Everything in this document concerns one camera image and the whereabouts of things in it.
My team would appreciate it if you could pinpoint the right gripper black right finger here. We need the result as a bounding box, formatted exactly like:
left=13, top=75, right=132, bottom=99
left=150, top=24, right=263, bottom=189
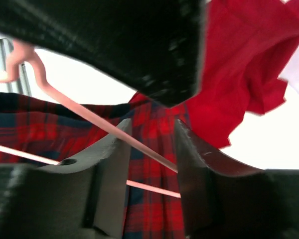
left=174, top=120, right=299, bottom=239

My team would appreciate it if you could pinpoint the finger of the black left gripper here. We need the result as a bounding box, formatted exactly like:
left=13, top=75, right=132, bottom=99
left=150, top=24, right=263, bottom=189
left=0, top=0, right=207, bottom=107

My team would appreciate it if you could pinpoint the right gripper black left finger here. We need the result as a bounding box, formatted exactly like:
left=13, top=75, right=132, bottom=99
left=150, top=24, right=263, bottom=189
left=0, top=118, right=133, bottom=239

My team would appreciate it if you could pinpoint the red plaid skirt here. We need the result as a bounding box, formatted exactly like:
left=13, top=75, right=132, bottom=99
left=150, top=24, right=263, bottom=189
left=0, top=93, right=189, bottom=239

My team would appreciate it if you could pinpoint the pink wire hanger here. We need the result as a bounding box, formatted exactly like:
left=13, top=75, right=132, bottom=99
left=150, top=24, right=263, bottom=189
left=0, top=39, right=181, bottom=198

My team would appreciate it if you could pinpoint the red dress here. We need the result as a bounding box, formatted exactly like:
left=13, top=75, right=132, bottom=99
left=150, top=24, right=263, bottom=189
left=128, top=0, right=299, bottom=149

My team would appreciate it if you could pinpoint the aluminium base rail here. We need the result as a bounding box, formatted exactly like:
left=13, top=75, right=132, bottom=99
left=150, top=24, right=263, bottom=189
left=0, top=38, right=32, bottom=97

